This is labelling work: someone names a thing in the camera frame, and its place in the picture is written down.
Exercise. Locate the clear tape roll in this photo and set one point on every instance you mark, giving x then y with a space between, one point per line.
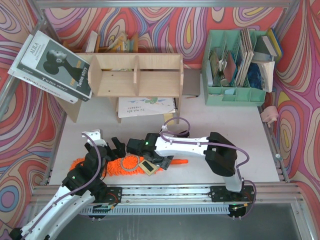
130 163

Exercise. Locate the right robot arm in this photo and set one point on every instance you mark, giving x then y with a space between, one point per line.
219 153

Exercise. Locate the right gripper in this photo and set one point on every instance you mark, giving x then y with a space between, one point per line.
160 161

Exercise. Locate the blue yellow book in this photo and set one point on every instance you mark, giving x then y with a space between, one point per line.
276 43

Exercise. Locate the wooden bookshelf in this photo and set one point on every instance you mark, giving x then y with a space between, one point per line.
115 75

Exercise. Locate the spiral drawing notebook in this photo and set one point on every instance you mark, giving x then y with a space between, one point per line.
145 106

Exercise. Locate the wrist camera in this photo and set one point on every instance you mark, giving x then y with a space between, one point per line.
94 137
182 134

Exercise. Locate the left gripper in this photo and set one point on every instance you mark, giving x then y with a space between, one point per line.
110 151

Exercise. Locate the red notebook in organizer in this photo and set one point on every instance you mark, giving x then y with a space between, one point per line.
229 67

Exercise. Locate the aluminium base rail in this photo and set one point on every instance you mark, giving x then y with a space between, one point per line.
187 194

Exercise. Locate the pink tape dispenser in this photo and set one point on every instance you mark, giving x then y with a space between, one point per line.
269 115

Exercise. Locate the orange microfiber duster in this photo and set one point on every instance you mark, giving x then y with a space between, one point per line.
114 168

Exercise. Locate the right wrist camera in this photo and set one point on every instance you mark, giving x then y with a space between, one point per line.
182 134

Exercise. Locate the yellow sticky note pad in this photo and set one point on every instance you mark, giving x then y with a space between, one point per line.
168 119

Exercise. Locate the stack of thin books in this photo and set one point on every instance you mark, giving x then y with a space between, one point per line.
244 58

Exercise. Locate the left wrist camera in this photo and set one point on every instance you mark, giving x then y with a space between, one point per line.
94 137

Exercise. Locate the gold grey calculator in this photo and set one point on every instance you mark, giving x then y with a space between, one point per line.
148 167

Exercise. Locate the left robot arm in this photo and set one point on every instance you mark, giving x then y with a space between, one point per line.
82 186

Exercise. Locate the green desk organizer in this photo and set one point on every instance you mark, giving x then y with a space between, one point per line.
217 90

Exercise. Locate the books behind shelf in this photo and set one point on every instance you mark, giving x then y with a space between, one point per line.
121 44

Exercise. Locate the white book under Twins story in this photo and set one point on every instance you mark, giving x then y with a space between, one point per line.
41 84

